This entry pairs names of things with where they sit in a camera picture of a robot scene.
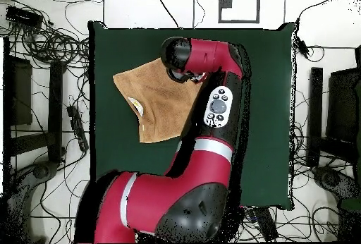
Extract tan terry towel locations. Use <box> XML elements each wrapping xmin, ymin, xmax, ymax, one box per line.
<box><xmin>112</xmin><ymin>57</ymin><xmax>204</xmax><ymax>144</ymax></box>

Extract dark flat panel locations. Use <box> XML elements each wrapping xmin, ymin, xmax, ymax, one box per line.
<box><xmin>326</xmin><ymin>67</ymin><xmax>361</xmax><ymax>143</ymax></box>
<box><xmin>4</xmin><ymin>54</ymin><xmax>33</xmax><ymax>126</ymax></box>

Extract black flat bar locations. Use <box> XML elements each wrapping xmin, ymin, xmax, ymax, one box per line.
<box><xmin>252</xmin><ymin>207</ymin><xmax>279</xmax><ymax>242</ymax></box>

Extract dark green table cloth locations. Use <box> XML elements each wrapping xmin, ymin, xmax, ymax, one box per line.
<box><xmin>87</xmin><ymin>20</ymin><xmax>296</xmax><ymax>212</ymax></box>

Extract black power adapter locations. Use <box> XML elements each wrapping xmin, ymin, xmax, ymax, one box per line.
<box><xmin>295</xmin><ymin>37</ymin><xmax>310</xmax><ymax>60</ymax></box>

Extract black upright bar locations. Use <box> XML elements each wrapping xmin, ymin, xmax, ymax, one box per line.
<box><xmin>306</xmin><ymin>66</ymin><xmax>324</xmax><ymax>168</ymax></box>
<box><xmin>47</xmin><ymin>60</ymin><xmax>65</xmax><ymax>164</ymax></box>

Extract black power strip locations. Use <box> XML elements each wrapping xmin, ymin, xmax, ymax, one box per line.
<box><xmin>66</xmin><ymin>104</ymin><xmax>90</xmax><ymax>153</ymax></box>

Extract grey stand base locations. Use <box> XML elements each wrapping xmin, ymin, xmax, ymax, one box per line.
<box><xmin>311</xmin><ymin>165</ymin><xmax>360</xmax><ymax>201</ymax></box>
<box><xmin>5</xmin><ymin>159</ymin><xmax>59</xmax><ymax>200</ymax></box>

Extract black device box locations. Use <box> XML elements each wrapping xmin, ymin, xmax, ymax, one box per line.
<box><xmin>5</xmin><ymin>5</ymin><xmax>44</xmax><ymax>29</ymax></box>

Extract tangled black cables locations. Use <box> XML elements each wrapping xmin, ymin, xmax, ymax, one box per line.
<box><xmin>16</xmin><ymin>26</ymin><xmax>91</xmax><ymax>68</ymax></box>

